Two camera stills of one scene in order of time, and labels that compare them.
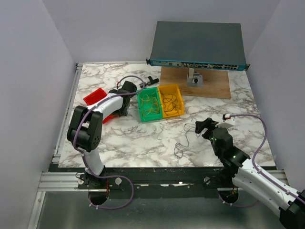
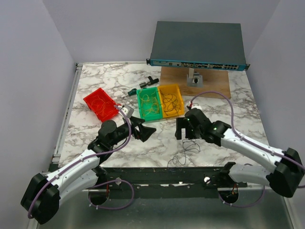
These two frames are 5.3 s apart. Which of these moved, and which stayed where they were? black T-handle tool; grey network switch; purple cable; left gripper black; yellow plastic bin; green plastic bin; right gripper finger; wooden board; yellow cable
Moved: purple cable; right gripper finger; left gripper black
Stayed: black T-handle tool; wooden board; yellow cable; yellow plastic bin; grey network switch; green plastic bin
